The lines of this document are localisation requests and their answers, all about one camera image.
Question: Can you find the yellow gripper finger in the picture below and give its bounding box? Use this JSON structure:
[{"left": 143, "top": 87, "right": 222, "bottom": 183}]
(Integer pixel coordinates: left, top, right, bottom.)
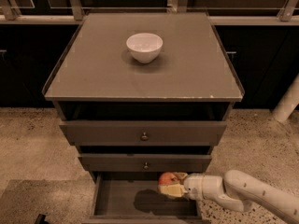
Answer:
[
  {"left": 158, "top": 183, "right": 187, "bottom": 198},
  {"left": 174, "top": 172, "right": 188, "bottom": 181}
]

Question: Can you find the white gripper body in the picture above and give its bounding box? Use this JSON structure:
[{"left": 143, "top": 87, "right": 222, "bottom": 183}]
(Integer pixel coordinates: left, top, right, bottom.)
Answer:
[{"left": 184, "top": 174, "right": 204, "bottom": 201}]

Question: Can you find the red apple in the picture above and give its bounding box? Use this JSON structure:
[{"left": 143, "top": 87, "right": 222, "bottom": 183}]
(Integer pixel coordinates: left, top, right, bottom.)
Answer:
[{"left": 158, "top": 172, "right": 179, "bottom": 185}]

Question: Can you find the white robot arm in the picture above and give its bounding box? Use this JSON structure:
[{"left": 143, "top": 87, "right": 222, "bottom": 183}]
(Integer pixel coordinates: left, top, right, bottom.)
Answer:
[{"left": 158, "top": 170, "right": 299, "bottom": 224}]

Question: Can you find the brass middle drawer knob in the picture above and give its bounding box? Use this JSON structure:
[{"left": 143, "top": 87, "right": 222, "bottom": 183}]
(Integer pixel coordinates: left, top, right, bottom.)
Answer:
[{"left": 143, "top": 162, "right": 150, "bottom": 170}]

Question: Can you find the brass drawer knob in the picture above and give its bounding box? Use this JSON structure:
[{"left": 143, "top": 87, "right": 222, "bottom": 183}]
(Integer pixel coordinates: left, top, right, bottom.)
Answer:
[
  {"left": 143, "top": 162, "right": 150, "bottom": 170},
  {"left": 140, "top": 133, "right": 149, "bottom": 141}
]

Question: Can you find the brass top drawer knob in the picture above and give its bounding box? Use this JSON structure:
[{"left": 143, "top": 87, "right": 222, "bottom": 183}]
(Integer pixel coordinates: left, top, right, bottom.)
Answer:
[{"left": 140, "top": 133, "right": 149, "bottom": 141}]

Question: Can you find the grey bottom drawer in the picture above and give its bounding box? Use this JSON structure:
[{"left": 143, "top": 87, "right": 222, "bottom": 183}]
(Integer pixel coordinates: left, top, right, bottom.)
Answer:
[{"left": 82, "top": 172, "right": 210, "bottom": 224}]

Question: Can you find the grey drawer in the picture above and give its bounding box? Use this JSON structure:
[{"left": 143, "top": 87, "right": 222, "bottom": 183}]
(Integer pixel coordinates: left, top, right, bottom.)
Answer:
[
  {"left": 60, "top": 120, "right": 226, "bottom": 147},
  {"left": 82, "top": 172, "right": 210, "bottom": 224},
  {"left": 78, "top": 154, "right": 211, "bottom": 172}
]

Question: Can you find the grey drawer cabinet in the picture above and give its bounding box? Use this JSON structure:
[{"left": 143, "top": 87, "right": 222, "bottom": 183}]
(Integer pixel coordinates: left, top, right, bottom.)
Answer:
[{"left": 41, "top": 12, "right": 245, "bottom": 224}]

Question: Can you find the grey middle drawer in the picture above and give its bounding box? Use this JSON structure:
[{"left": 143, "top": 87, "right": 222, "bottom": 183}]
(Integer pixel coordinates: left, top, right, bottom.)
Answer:
[{"left": 78, "top": 154, "right": 211, "bottom": 172}]

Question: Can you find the grey top drawer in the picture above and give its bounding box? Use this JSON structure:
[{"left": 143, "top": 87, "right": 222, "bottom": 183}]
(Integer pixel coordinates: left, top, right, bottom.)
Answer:
[{"left": 60, "top": 120, "right": 226, "bottom": 147}]

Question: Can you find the white ceramic bowl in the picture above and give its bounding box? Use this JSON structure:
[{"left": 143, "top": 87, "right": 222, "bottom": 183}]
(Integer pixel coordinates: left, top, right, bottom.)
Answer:
[{"left": 126, "top": 33, "right": 164, "bottom": 63}]

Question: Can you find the black object at floor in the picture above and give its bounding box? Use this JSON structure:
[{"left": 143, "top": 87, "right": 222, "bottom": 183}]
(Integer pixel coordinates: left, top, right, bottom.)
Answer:
[{"left": 35, "top": 214, "right": 49, "bottom": 224}]

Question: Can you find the white cylindrical robot post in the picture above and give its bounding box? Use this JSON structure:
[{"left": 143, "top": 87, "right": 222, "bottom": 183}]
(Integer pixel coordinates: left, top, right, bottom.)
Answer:
[{"left": 273, "top": 74, "right": 299, "bottom": 122}]

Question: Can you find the metal window railing frame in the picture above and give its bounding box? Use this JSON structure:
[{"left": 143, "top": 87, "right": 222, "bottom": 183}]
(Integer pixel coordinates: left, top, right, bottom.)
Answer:
[{"left": 0, "top": 0, "right": 299, "bottom": 26}]

